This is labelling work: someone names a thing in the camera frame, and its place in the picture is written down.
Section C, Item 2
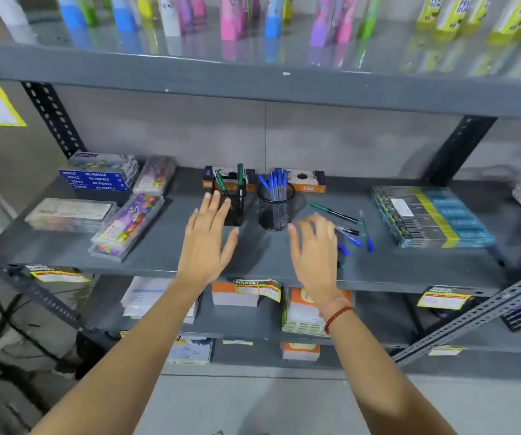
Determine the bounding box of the white illustrated notebook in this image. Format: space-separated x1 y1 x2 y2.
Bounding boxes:
166 336 214 365

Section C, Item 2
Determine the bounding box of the person's right forearm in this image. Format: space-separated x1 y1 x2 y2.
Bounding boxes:
321 303 459 435

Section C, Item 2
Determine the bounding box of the square black mesh pen holder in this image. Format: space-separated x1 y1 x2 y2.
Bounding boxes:
213 174 247 227

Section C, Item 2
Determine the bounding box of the row of colourful bottles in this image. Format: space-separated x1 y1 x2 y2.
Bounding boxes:
0 0 384 47

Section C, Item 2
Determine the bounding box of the stack of white paper packs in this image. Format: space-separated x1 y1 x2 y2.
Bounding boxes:
120 276 202 325

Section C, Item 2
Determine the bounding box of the yellow shelf price label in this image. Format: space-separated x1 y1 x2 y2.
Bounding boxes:
232 278 283 303
428 345 467 357
417 286 474 311
25 265 93 284

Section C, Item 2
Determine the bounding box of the person's left forearm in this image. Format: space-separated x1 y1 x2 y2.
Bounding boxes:
30 274 208 435

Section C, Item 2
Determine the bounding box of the white and orange notepad stack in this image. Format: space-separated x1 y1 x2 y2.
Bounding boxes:
211 281 261 308

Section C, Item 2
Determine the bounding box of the row of yellow boxes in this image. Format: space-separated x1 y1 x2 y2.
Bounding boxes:
416 0 521 45

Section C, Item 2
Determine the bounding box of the orange and black box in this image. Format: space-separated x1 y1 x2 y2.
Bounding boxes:
203 166 257 193
273 168 327 194

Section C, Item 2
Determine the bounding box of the person's left hand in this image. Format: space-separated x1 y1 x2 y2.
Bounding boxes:
177 190 241 290

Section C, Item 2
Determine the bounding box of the clear case of sketch pens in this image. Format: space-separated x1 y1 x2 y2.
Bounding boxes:
24 198 117 234

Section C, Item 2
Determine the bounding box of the orange and green notepad stack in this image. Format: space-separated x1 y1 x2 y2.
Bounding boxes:
281 287 354 338

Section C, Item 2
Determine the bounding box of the person's right hand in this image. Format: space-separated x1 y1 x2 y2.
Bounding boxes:
287 214 354 314

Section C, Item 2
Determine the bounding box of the clear purple marker case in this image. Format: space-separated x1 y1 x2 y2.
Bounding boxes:
88 193 165 262

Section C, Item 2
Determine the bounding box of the red thread bracelet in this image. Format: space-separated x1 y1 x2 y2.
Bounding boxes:
323 305 355 336

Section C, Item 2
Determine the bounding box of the grey metal shelving rack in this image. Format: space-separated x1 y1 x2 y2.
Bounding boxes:
0 0 521 381

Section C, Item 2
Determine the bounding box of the stack of teal yellow boxes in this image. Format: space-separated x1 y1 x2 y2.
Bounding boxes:
371 185 497 249

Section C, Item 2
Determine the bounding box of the small clear crayon pack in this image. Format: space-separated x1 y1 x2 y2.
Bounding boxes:
132 155 176 195

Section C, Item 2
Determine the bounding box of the round black mesh pen holder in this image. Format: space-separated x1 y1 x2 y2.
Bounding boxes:
257 182 296 232

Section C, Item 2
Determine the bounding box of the bunch of blue pens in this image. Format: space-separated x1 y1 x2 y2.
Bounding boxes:
258 168 289 202

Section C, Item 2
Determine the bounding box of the blue oil pastel box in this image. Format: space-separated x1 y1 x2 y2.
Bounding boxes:
65 176 138 187
71 151 138 173
59 167 139 181
69 181 136 193

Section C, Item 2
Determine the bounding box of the small orange white notepad stack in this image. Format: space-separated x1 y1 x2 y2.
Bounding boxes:
281 342 321 362

